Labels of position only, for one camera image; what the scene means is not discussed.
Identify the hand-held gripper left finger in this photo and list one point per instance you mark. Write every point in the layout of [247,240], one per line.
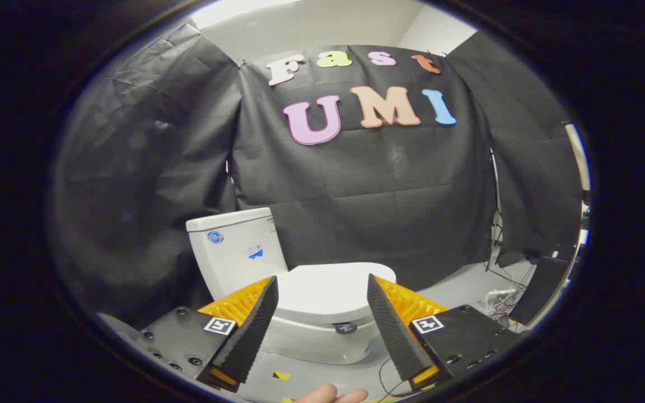
[255,324]

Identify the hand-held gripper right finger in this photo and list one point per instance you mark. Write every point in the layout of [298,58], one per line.
[392,330]

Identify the white toilet lid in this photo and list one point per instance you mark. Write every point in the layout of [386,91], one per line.
[322,291]

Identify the white toilet bowl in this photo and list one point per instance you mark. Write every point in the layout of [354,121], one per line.
[311,344]

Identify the white toilet tank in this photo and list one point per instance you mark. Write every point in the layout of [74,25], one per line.
[233,263]

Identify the small yellow black floor tape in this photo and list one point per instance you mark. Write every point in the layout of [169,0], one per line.
[281,375]

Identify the black backdrop cloth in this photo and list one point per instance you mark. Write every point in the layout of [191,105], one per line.
[384,184]

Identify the black box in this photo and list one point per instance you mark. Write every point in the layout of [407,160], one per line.
[541,288]

